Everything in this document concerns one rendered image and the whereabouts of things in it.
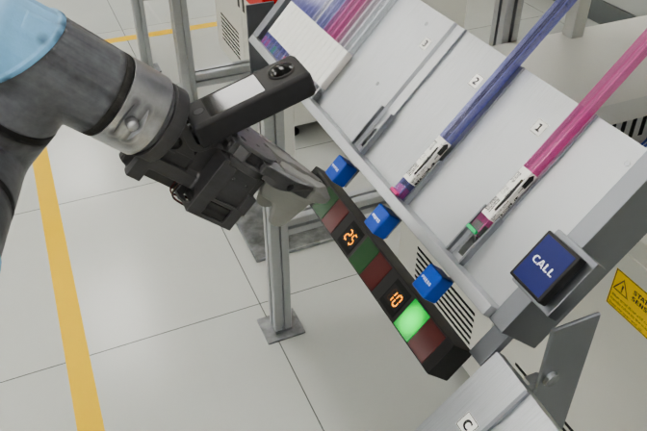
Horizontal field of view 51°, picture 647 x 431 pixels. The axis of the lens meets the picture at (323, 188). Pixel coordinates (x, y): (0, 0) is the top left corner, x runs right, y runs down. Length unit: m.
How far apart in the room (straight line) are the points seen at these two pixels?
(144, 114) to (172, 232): 1.34
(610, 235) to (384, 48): 0.41
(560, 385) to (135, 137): 0.43
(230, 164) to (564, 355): 0.33
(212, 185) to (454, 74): 0.33
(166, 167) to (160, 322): 1.06
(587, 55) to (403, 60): 0.61
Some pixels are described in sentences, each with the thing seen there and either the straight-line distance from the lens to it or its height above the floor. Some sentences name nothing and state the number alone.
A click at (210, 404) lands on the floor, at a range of 1.49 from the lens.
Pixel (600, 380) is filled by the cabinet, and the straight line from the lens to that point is 1.11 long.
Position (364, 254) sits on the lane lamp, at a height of 0.66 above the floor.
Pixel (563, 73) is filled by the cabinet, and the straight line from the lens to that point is 1.33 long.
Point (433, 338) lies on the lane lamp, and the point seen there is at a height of 0.66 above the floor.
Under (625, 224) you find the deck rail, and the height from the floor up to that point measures 0.81.
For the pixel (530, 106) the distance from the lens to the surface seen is 0.73.
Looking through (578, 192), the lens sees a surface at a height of 0.81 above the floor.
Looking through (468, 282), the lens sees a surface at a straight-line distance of 0.66.
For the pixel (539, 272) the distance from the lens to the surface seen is 0.60.
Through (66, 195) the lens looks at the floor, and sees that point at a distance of 2.12.
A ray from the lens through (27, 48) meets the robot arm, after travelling 0.53.
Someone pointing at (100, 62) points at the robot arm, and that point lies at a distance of 0.55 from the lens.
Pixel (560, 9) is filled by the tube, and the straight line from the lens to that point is 0.76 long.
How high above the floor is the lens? 1.18
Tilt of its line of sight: 36 degrees down
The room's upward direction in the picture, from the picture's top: straight up
